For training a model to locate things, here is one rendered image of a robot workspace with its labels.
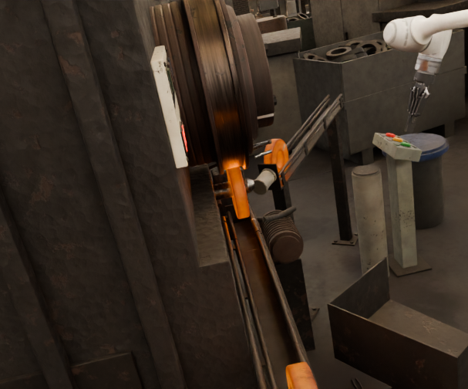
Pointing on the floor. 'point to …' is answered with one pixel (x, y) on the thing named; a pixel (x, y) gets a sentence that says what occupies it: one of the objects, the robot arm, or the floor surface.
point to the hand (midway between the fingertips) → (411, 123)
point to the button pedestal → (402, 206)
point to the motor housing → (290, 271)
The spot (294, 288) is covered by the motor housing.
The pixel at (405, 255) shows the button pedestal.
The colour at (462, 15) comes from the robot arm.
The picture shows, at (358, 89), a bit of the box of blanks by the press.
